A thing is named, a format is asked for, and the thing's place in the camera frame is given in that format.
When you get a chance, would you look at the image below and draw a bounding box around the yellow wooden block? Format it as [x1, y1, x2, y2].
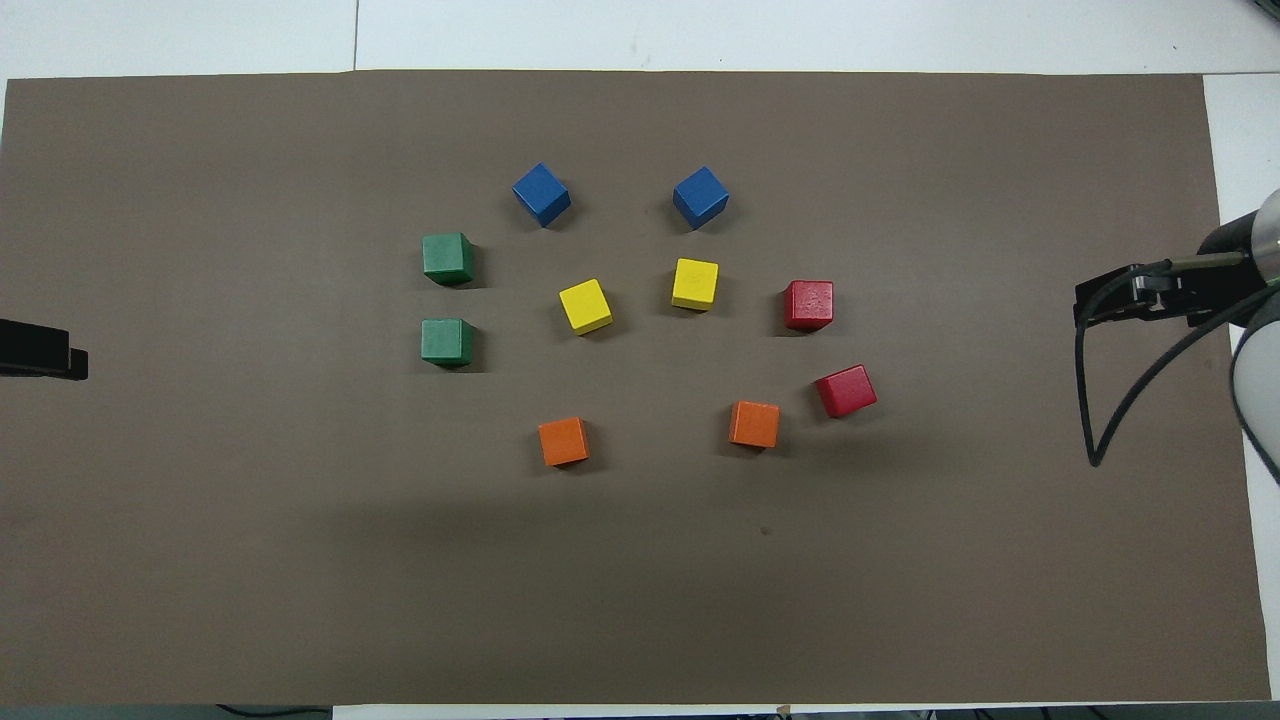
[558, 278, 615, 337]
[670, 257, 721, 312]

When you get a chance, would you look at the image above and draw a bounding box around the blue wooden block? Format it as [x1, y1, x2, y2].
[512, 162, 573, 229]
[672, 165, 731, 232]

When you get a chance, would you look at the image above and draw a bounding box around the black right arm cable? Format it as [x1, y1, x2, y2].
[1074, 262, 1261, 468]

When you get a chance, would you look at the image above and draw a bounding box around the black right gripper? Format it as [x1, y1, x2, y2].
[1075, 258, 1263, 329]

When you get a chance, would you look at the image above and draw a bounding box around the red wooden block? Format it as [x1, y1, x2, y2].
[814, 363, 879, 419]
[782, 279, 836, 332]

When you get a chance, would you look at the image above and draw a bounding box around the green wooden block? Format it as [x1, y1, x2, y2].
[421, 231, 476, 287]
[419, 317, 475, 368]

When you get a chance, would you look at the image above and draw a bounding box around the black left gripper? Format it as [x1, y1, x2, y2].
[0, 318, 90, 382]

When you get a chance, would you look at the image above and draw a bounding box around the brown table mat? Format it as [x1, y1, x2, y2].
[0, 68, 1273, 706]

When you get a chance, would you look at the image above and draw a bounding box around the orange wooden block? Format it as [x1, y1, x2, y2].
[728, 400, 782, 450]
[537, 416, 591, 468]

